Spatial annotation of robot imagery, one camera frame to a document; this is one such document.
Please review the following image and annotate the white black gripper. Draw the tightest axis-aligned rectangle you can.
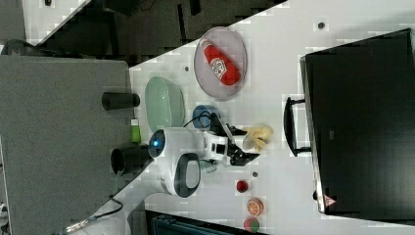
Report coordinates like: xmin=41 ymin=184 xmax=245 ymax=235
xmin=204 ymin=113 xmax=259 ymax=166

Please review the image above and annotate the plush peeled banana toy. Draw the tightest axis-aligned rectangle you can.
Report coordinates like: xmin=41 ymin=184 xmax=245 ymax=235
xmin=243 ymin=125 xmax=273 ymax=153

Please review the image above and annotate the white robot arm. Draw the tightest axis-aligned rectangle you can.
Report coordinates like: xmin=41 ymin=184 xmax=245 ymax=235
xmin=148 ymin=114 xmax=260 ymax=198

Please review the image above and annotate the small blue round plate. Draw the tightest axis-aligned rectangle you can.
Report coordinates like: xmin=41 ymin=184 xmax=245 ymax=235
xmin=192 ymin=105 xmax=220 ymax=129

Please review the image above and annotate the orange slice toy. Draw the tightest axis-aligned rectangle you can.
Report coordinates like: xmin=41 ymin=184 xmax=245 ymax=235
xmin=247 ymin=198 xmax=264 ymax=216

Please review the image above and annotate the plush red ketchup bottle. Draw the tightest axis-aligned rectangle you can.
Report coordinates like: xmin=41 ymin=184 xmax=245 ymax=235
xmin=201 ymin=38 xmax=241 ymax=86

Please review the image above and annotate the green perforated colander basket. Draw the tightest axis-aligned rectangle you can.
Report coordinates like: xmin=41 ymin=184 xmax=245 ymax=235
xmin=145 ymin=76 xmax=185 ymax=132

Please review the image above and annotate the red green toy fruit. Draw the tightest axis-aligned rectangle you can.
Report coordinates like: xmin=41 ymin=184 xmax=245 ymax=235
xmin=244 ymin=217 xmax=259 ymax=233

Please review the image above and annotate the green bottle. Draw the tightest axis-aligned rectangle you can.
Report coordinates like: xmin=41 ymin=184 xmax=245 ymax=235
xmin=130 ymin=119 xmax=141 ymax=144

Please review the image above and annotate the translucent purple round plate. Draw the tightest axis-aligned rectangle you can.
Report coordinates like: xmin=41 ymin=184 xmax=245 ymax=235
xmin=194 ymin=26 xmax=248 ymax=100

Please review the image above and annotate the dark blue crate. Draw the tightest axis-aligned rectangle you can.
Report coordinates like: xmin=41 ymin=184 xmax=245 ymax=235
xmin=146 ymin=211 xmax=265 ymax=235

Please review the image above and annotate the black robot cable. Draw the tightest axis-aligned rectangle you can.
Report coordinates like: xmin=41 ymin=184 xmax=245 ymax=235
xmin=182 ymin=111 xmax=213 ymax=129

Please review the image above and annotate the black cylinder post lower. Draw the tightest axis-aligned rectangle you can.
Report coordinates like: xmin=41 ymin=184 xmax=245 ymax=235
xmin=111 ymin=145 xmax=152 ymax=174

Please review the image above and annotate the black cylinder post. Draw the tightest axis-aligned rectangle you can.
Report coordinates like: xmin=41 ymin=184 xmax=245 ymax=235
xmin=102 ymin=92 xmax=140 ymax=111
xmin=111 ymin=145 xmax=152 ymax=174

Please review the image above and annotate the black cylinder post upper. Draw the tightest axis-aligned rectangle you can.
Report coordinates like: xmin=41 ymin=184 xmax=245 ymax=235
xmin=102 ymin=92 xmax=140 ymax=111

